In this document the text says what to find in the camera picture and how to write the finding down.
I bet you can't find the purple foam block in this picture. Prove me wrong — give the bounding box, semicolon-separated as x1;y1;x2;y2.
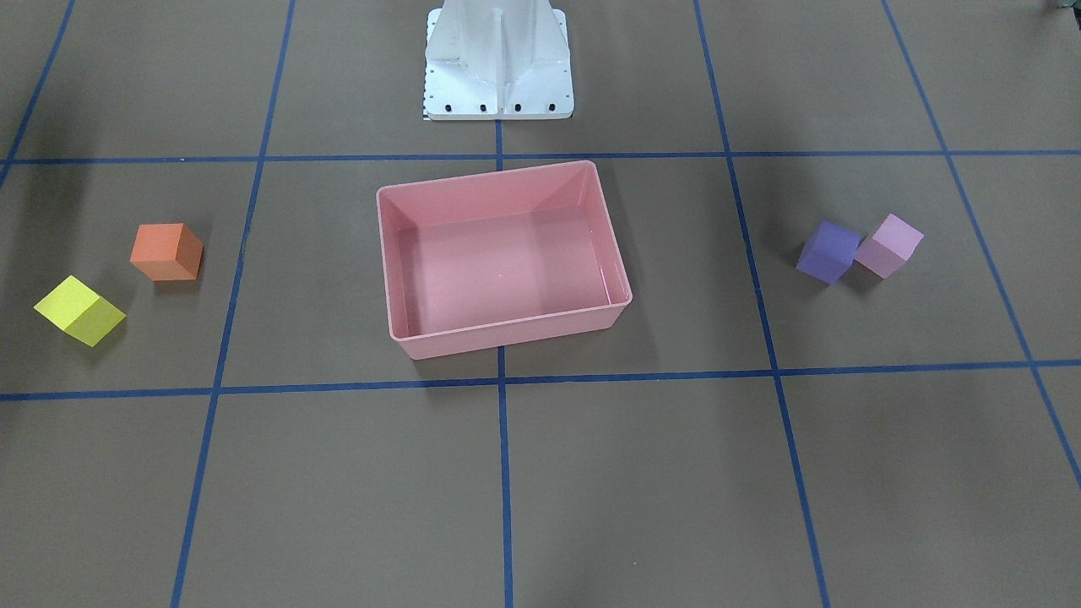
796;220;860;285

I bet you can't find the pink foam block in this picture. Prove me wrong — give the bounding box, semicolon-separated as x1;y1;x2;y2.
854;213;924;280

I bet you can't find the orange foam block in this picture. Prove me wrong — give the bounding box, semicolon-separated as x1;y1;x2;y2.
130;223;204;282

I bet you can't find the yellow foam block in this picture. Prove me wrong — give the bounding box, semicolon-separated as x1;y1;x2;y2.
34;274;126;347

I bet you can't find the pink plastic bin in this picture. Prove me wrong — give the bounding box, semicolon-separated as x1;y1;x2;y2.
376;160;633;361

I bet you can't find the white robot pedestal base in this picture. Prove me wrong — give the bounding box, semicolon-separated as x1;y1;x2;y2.
422;1;575;121

